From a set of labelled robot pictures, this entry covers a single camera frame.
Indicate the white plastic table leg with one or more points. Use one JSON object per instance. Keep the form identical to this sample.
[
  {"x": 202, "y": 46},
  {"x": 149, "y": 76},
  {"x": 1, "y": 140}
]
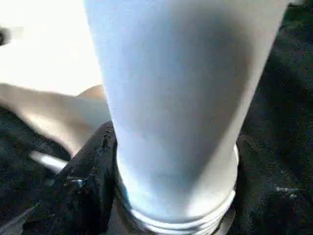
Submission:
[{"x": 181, "y": 98}]

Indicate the white plastic table top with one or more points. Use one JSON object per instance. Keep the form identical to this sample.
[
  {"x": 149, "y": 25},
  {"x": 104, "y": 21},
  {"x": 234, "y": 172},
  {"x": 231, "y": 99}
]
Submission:
[{"x": 44, "y": 54}]

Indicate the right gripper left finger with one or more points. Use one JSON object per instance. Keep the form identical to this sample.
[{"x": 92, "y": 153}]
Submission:
[{"x": 78, "y": 196}]

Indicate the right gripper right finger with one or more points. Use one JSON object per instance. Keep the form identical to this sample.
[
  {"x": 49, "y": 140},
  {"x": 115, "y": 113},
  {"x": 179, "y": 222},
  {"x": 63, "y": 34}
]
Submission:
[{"x": 279, "y": 205}]

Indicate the glossy black mat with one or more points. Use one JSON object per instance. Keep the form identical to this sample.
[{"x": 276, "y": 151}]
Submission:
[{"x": 293, "y": 88}]

